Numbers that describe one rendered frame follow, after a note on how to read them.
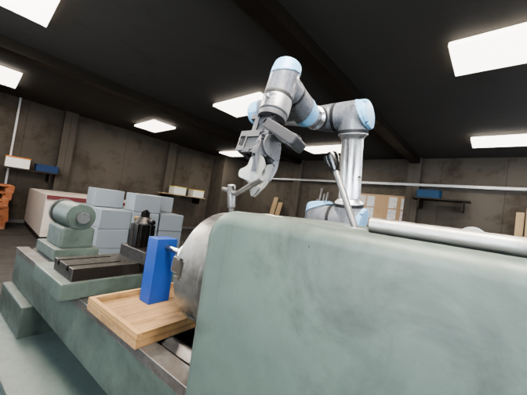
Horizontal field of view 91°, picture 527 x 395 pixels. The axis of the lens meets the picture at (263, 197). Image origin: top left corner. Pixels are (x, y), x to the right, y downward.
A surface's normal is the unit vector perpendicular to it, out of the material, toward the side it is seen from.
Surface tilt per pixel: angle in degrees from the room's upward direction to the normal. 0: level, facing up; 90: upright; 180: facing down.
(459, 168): 90
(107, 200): 90
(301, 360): 90
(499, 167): 90
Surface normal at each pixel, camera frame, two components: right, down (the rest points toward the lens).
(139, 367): -0.58, -0.11
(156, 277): 0.81, 0.09
